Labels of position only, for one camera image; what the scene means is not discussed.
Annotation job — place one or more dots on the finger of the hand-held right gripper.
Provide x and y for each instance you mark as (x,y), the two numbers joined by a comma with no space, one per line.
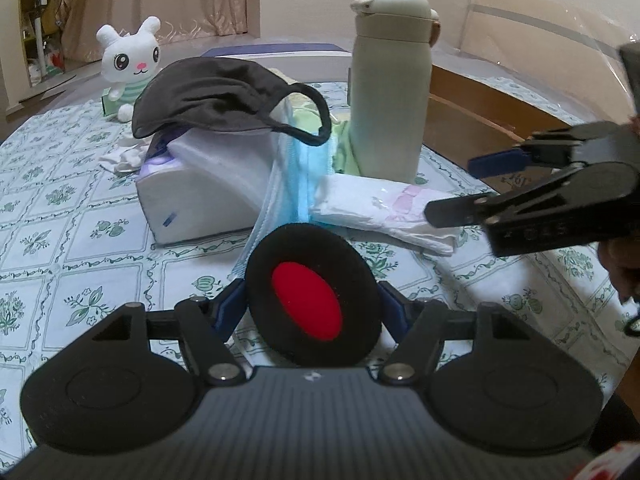
(450,212)
(492,162)

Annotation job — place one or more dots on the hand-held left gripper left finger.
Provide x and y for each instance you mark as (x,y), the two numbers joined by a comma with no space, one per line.
(231,305)

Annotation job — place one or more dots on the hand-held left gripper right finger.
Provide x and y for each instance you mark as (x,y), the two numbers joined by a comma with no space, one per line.
(395,305)

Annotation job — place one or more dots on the brown cardboard box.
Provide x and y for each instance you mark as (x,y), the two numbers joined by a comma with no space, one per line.
(465,105)

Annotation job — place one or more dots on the white sanitary pad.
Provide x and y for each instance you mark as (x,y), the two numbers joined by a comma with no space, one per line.
(360,205)

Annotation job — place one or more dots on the black round pad red centre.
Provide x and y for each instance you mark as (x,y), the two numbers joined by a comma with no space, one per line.
(300,241)

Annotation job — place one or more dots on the light green cloth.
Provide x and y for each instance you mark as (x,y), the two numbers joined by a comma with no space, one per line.
(347,152)

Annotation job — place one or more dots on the blue surgical face masks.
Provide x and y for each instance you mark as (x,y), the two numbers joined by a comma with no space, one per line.
(300,180)

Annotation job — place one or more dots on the black cloth face mask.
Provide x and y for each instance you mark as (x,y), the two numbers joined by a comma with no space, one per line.
(210,95)

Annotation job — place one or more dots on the person's right hand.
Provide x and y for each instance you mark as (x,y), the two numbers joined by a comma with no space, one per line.
(622,270)

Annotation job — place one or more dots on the purple white tissue pack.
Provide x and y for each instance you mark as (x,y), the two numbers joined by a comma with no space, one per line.
(200,195)

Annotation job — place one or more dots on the pale green thermos bottle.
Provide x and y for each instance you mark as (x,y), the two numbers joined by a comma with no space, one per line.
(390,100)

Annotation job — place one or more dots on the clear plastic sheet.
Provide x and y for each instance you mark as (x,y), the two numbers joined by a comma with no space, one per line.
(540,30)

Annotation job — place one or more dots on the floral printed sheet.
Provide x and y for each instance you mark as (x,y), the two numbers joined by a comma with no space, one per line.
(75,240)

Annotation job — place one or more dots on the yellow towel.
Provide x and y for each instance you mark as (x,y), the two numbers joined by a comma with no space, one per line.
(306,110)

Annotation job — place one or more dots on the crumpled white cloth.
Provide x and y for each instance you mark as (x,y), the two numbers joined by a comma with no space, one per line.
(125,157)

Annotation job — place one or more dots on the flat white and blue box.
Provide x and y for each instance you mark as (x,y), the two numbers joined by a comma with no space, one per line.
(300,62)

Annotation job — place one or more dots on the small green box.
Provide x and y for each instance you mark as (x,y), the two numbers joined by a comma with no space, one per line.
(111,104)

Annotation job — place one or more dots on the white rabbit plush toy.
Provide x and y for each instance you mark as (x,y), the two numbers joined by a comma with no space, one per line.
(131,60)

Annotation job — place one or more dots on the red and white printed cloth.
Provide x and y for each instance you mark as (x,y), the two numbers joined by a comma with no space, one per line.
(607,465)

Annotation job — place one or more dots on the cluttered shelf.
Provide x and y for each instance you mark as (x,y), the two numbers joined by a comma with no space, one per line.
(40,15)

